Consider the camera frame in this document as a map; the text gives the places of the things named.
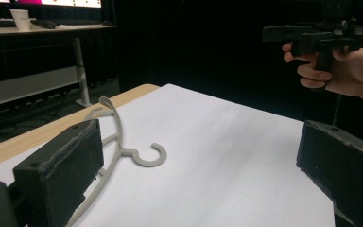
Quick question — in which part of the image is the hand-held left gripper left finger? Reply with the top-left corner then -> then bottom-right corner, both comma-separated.
12,118 -> 105,227

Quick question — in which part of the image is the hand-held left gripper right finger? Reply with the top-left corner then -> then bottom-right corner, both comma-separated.
296,119 -> 363,227

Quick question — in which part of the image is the grey plastic clothes hanger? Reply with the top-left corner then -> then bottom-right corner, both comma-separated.
65,96 -> 168,227

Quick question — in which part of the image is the white-legged office desk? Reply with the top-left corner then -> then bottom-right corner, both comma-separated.
0,24 -> 118,149

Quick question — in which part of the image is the white table sheet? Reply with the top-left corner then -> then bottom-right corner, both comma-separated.
0,83 -> 337,227

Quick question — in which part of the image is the white paper cup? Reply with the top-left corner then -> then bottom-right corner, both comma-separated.
9,9 -> 32,32

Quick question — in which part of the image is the computer monitor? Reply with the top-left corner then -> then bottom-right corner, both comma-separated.
0,0 -> 103,9

